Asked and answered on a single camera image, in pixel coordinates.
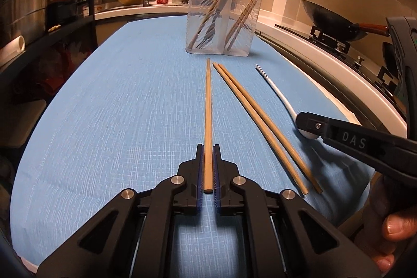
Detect black wok red handle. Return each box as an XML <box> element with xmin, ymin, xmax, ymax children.
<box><xmin>302</xmin><ymin>0</ymin><xmax>389</xmax><ymax>42</ymax></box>

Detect stacked steel pots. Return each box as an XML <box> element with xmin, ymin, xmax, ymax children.
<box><xmin>1</xmin><ymin>0</ymin><xmax>48</xmax><ymax>46</ymax></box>

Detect black storage shelf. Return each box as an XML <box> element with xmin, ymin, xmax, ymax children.
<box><xmin>0</xmin><ymin>0</ymin><xmax>101</xmax><ymax>90</ymax></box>

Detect white paper roll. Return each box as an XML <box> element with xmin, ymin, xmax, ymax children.
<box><xmin>0</xmin><ymin>35</ymin><xmax>26</xmax><ymax>66</ymax></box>

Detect blue table mat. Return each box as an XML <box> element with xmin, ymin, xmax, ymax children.
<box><xmin>10</xmin><ymin>16</ymin><xmax>373</xmax><ymax>265</ymax></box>

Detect white ceramic spoon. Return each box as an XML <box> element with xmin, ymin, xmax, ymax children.
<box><xmin>255</xmin><ymin>64</ymin><xmax>319</xmax><ymax>140</ymax></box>

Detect white handled steel fork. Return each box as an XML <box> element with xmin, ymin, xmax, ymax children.
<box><xmin>197</xmin><ymin>0</ymin><xmax>228</xmax><ymax>49</ymax></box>

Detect person's right hand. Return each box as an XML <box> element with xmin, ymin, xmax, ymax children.
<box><xmin>354</xmin><ymin>177</ymin><xmax>416</xmax><ymax>274</ymax></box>

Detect clear plastic utensil holder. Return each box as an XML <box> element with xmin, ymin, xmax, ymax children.
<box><xmin>185</xmin><ymin>0</ymin><xmax>261</xmax><ymax>57</ymax></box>

